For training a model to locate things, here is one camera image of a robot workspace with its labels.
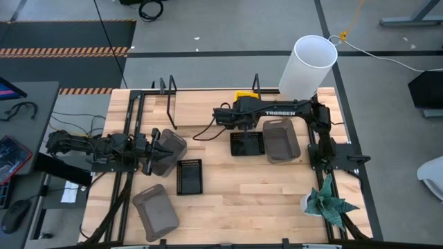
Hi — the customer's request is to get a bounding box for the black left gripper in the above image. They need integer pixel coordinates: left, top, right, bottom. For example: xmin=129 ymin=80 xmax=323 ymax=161
xmin=134 ymin=127 xmax=174 ymax=176

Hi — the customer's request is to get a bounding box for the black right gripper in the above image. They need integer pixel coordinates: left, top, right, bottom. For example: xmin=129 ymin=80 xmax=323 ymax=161
xmin=213 ymin=96 xmax=264 ymax=140

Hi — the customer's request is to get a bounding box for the grey translucent plastic basket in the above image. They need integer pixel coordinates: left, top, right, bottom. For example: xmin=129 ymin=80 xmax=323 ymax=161
xmin=147 ymin=128 xmax=188 ymax=178
xmin=262 ymin=118 xmax=302 ymax=164
xmin=132 ymin=183 xmax=180 ymax=243

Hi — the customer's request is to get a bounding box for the black perforated plastic basket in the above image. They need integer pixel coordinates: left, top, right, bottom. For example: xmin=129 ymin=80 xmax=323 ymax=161
xmin=176 ymin=158 xmax=204 ymax=196
xmin=230 ymin=131 xmax=266 ymax=157

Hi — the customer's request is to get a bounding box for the yellow plastic basket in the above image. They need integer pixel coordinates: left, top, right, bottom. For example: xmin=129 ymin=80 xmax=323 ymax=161
xmin=234 ymin=90 xmax=260 ymax=103

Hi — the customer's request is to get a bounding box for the white lamp with wooden base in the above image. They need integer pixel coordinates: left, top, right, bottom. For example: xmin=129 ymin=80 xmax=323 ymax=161
xmin=278 ymin=34 xmax=338 ymax=102

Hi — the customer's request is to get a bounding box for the black power box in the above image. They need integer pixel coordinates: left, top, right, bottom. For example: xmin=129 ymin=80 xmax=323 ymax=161
xmin=36 ymin=151 xmax=93 ymax=187

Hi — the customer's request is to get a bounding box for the white paper sheet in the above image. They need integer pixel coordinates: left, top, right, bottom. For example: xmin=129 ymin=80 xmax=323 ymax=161
xmin=60 ymin=181 xmax=80 ymax=204

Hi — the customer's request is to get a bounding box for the green plant in white pot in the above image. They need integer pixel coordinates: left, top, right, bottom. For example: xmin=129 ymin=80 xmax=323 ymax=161
xmin=299 ymin=173 xmax=360 ymax=231

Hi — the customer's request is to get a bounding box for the grey desk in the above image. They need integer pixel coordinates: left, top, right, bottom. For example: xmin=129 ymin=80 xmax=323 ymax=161
xmin=0 ymin=81 xmax=60 ymax=249

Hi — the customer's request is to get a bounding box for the black mat with hazard stripes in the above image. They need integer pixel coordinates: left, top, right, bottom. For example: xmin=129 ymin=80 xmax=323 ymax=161
xmin=0 ymin=19 xmax=137 ymax=95

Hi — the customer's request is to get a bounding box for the red-edged tablet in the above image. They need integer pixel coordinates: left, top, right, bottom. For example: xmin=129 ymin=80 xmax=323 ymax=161
xmin=0 ymin=135 xmax=33 ymax=186

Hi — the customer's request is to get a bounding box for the black computer mouse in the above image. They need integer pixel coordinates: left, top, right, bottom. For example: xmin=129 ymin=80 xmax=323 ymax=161
xmin=1 ymin=199 xmax=31 ymax=234

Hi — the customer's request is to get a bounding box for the black keyboard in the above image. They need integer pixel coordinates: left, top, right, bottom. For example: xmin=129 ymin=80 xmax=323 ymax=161
xmin=0 ymin=179 xmax=13 ymax=210

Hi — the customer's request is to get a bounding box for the dark laptop screen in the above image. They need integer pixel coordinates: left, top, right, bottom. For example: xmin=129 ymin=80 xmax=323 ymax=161
xmin=0 ymin=76 xmax=28 ymax=102

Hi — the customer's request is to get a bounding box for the black flat box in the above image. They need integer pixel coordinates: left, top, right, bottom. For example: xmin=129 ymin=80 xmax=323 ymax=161
xmin=407 ymin=68 xmax=443 ymax=111

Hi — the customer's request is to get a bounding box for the white chair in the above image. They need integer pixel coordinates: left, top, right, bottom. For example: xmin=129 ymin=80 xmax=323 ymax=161
xmin=416 ymin=155 xmax=443 ymax=201

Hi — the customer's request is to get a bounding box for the grey metal table leg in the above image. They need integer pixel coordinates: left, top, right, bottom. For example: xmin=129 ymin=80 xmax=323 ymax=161
xmin=378 ymin=0 xmax=443 ymax=28

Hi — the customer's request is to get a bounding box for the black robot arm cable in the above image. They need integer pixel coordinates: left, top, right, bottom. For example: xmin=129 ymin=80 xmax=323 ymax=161
xmin=192 ymin=102 xmax=231 ymax=142

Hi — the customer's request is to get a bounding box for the wooden shelf with black frame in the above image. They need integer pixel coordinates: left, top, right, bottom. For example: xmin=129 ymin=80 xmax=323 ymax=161
xmin=166 ymin=73 xmax=266 ymax=131

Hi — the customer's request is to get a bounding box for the black cable bundle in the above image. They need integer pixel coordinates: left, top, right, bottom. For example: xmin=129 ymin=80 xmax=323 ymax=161
xmin=79 ymin=172 xmax=134 ymax=245

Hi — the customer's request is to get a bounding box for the thin black cable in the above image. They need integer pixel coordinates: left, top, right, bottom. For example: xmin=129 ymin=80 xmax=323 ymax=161
xmin=92 ymin=0 xmax=129 ymax=90

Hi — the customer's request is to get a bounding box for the coiled black cable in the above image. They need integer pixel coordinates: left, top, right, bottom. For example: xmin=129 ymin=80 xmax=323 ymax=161
xmin=138 ymin=0 xmax=164 ymax=22

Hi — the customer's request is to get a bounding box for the yellow cable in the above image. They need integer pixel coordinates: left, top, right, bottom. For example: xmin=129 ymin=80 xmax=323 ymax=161
xmin=338 ymin=0 xmax=366 ymax=42

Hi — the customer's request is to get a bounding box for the white cable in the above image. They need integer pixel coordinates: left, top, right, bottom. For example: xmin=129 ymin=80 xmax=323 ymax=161
xmin=327 ymin=34 xmax=443 ymax=73

